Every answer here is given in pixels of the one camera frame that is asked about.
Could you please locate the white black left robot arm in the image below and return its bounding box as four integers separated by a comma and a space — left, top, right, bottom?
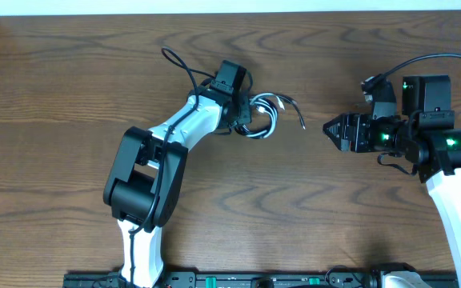
103, 60, 251, 287

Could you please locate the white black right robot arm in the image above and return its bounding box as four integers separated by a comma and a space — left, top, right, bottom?
323, 74, 461, 286

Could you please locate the black USB cable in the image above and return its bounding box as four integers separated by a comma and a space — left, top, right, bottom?
234, 94, 307, 139

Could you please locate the white USB cable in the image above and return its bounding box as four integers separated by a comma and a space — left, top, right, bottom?
244, 92, 286, 139

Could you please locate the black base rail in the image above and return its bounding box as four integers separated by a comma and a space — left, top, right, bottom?
62, 263, 459, 288

